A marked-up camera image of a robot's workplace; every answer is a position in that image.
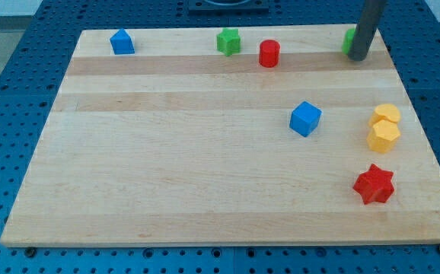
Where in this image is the green block behind pusher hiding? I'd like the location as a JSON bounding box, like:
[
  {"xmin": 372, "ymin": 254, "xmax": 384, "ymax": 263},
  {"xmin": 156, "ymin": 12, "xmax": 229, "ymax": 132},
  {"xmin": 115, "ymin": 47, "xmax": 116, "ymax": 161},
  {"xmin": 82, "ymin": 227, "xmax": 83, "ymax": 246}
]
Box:
[{"xmin": 342, "ymin": 27, "xmax": 356, "ymax": 55}]

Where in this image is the blue cube block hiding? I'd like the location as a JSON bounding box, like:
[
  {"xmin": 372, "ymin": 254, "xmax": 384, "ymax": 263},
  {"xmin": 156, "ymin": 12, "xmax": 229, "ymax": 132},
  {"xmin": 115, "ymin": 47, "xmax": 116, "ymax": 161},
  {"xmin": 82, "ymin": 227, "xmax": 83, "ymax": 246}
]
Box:
[{"xmin": 289, "ymin": 101, "xmax": 322, "ymax": 137}]

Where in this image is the blue pentagon block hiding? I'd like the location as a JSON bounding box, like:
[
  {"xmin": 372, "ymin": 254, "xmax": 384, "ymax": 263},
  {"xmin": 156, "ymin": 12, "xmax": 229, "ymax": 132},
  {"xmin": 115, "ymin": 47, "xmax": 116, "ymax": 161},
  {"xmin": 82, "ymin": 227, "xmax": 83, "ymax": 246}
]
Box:
[{"xmin": 110, "ymin": 29, "xmax": 135, "ymax": 55}]

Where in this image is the yellow hexagon block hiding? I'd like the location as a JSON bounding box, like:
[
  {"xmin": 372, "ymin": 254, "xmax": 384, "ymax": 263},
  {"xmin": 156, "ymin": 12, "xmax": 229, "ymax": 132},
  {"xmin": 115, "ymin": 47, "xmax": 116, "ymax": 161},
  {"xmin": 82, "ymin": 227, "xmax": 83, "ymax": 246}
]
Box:
[{"xmin": 366, "ymin": 120, "xmax": 400, "ymax": 154}]

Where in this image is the wooden board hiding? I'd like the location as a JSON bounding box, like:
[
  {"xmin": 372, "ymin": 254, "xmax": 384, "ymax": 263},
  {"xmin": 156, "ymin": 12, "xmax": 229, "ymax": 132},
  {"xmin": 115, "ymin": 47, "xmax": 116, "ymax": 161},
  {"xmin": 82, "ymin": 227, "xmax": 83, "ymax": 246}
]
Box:
[{"xmin": 0, "ymin": 24, "xmax": 440, "ymax": 247}]

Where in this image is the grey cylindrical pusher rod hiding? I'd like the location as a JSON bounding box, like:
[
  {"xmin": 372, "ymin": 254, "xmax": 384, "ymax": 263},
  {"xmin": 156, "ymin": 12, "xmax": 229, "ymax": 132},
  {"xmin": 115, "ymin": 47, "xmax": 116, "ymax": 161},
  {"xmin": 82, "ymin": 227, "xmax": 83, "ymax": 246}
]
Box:
[{"xmin": 348, "ymin": 0, "xmax": 387, "ymax": 62}]

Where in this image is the red cylinder block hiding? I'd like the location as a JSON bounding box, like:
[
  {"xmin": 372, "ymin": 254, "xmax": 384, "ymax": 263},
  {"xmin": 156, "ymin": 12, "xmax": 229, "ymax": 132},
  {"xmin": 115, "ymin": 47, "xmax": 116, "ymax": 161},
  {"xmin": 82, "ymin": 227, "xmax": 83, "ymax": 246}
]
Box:
[{"xmin": 259, "ymin": 40, "xmax": 280, "ymax": 68}]

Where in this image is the green star block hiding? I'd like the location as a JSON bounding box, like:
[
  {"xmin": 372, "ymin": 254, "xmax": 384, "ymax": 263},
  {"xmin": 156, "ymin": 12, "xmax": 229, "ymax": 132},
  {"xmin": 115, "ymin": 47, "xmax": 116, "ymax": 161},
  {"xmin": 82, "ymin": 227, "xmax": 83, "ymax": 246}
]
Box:
[{"xmin": 216, "ymin": 28, "xmax": 241, "ymax": 56}]

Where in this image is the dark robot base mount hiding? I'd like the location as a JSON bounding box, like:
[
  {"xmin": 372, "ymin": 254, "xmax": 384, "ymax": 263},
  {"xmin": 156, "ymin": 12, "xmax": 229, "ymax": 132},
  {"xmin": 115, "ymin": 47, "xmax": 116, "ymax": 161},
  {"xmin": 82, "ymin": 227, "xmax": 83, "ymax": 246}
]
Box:
[{"xmin": 187, "ymin": 0, "xmax": 269, "ymax": 14}]

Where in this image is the red star block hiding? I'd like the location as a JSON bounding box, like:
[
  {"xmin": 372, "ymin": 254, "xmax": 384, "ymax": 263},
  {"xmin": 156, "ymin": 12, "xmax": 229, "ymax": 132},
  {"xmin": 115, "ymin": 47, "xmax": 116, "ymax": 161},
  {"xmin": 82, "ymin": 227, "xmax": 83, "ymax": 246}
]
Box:
[{"xmin": 352, "ymin": 164, "xmax": 394, "ymax": 205}]

